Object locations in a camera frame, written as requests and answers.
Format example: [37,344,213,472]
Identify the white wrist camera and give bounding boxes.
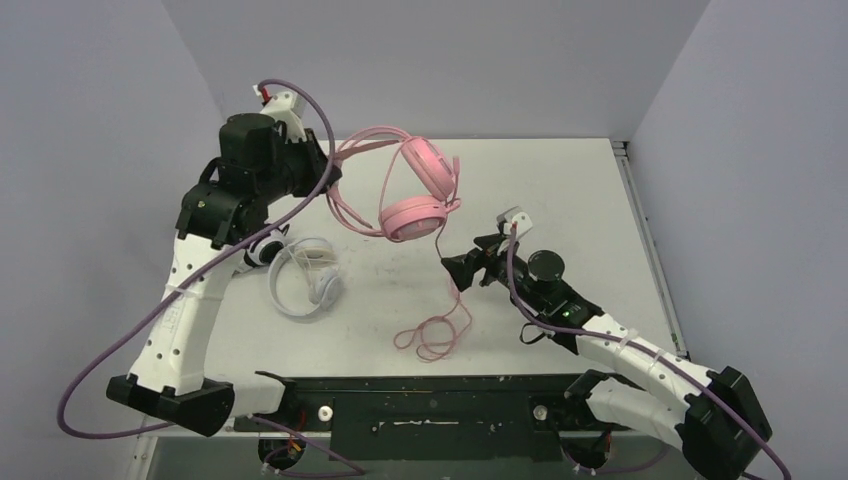
[253,85,306,142]
[496,206,534,242]

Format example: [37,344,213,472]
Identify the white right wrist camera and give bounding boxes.
[496,206,534,242]

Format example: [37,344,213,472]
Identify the black white headphones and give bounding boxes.
[237,224,290,273]

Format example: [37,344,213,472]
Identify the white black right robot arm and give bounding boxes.
[441,232,787,479]

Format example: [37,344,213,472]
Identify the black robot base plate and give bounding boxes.
[267,374,621,462]

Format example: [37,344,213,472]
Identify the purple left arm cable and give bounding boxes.
[56,79,367,480]

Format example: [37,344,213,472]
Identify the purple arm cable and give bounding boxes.
[56,79,367,480]
[505,225,793,480]

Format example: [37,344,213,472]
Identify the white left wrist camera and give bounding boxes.
[253,85,306,142]

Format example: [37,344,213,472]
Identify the pink headphones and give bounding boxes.
[325,126,473,363]

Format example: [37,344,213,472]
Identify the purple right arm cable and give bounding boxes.
[505,225,793,480]

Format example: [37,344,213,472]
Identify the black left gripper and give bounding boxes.
[254,128,341,205]

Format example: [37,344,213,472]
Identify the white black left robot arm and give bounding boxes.
[106,113,336,437]

